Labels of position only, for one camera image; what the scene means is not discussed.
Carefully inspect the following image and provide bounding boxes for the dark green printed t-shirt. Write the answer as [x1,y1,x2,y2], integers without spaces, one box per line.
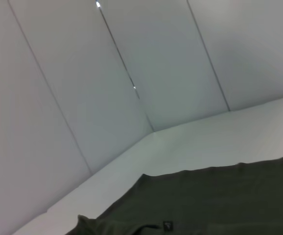
[64,156,283,235]

